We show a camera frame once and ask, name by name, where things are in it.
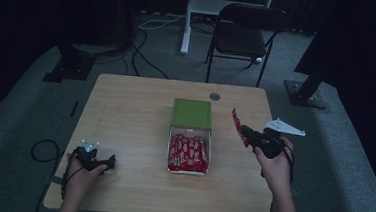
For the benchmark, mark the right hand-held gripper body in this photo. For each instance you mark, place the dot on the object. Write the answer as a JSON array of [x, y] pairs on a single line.
[[270, 145]]

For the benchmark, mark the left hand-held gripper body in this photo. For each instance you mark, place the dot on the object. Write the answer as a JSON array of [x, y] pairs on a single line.
[[88, 159]]

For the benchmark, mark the red snack packet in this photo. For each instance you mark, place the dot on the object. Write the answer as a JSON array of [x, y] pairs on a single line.
[[237, 122]]

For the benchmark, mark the white drawer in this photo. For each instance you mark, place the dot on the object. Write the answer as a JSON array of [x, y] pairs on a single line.
[[190, 131]]

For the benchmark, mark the green drawer box casing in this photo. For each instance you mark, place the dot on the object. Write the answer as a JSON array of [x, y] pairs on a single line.
[[191, 113]]

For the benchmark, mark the pile of red packets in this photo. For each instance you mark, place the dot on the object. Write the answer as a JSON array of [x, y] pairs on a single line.
[[188, 154]]

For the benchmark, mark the person's left hand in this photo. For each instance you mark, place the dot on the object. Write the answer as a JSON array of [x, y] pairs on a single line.
[[77, 181]]

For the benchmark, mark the person's right hand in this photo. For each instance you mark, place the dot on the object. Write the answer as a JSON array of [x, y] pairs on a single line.
[[278, 174]]

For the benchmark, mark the grey round table grommet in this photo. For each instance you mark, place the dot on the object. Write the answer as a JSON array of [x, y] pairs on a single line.
[[214, 96]]

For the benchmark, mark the small black floor strip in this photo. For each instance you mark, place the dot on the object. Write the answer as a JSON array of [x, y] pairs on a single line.
[[74, 108]]

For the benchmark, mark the black stand base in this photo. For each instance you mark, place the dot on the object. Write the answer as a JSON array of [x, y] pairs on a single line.
[[70, 67], [305, 94]]

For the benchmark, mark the small white floor object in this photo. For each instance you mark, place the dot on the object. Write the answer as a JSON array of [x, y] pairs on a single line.
[[258, 60]]

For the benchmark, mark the black folding chair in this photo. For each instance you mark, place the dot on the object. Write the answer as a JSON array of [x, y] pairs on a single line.
[[240, 39]]

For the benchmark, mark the grey round stand foot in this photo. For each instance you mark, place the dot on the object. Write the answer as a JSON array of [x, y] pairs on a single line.
[[96, 48]]

